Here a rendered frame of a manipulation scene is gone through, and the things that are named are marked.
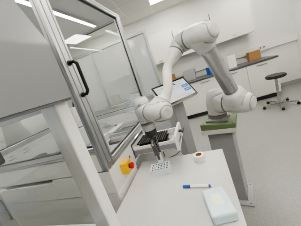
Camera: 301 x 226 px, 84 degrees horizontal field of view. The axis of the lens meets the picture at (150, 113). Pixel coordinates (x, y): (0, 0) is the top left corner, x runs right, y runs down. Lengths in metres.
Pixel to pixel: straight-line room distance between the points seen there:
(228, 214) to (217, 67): 0.84
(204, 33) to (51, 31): 0.78
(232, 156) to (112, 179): 1.06
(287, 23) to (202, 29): 4.60
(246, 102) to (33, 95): 1.25
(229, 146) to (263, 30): 4.11
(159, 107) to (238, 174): 1.14
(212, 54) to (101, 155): 0.89
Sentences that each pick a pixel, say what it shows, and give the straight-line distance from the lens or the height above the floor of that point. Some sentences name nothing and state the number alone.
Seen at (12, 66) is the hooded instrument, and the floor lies 1.45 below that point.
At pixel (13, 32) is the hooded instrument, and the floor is 1.52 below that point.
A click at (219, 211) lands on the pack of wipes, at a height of 0.80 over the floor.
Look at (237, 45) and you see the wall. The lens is 5.12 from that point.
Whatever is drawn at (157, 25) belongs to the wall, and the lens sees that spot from 4.99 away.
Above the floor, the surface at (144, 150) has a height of 0.86.
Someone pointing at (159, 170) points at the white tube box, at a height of 0.79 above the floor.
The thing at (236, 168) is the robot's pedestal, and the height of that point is 0.36.
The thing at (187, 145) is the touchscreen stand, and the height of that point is 0.35.
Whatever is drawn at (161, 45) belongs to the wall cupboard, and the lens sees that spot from 4.54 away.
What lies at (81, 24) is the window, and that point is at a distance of 1.25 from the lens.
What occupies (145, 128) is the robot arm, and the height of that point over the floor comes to 1.07.
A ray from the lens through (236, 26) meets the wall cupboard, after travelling 4.78.
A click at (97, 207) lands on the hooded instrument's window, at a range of 0.53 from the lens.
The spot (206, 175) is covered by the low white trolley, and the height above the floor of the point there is 0.76.
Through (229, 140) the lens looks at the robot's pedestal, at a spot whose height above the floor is 0.64.
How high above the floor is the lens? 1.36
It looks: 12 degrees down
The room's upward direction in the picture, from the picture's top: 19 degrees counter-clockwise
